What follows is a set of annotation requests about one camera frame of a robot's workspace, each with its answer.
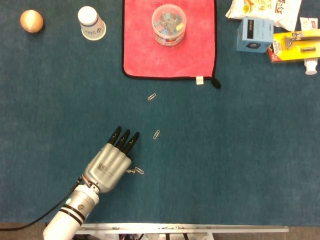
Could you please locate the yellow razor blister pack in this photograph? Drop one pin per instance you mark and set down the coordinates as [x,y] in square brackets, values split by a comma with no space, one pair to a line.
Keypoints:
[292,51]

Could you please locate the aluminium rail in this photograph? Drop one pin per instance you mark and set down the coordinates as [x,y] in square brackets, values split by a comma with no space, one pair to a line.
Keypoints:
[187,228]

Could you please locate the white paper cup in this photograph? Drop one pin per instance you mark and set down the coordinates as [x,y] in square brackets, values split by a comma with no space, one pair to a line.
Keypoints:
[93,25]

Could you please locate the pink cloth with black edge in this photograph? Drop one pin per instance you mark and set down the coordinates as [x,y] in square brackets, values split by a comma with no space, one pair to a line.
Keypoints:
[140,57]

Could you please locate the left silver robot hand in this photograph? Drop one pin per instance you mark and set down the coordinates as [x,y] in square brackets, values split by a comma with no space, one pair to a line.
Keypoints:
[107,165]

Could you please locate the small white sachet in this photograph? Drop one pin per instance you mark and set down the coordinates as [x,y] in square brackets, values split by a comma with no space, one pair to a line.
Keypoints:
[308,24]

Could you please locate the white snack bag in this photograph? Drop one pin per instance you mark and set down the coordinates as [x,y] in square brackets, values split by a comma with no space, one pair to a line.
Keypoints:
[282,12]

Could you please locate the clear jar of binder clips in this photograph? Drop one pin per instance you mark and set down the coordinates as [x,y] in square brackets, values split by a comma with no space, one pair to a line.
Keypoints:
[169,25]

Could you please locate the wooden egg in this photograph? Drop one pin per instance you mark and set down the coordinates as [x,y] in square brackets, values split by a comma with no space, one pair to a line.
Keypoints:
[31,21]

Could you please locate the silver paper clip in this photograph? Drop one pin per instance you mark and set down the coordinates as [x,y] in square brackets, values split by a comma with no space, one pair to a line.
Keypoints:
[156,134]
[151,96]
[140,171]

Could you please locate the blue speaker box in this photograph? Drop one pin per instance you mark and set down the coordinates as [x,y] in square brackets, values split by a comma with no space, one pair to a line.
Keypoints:
[255,32]

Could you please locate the white tube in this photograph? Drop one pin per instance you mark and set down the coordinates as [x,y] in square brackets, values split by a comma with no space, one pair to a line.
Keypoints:
[311,67]

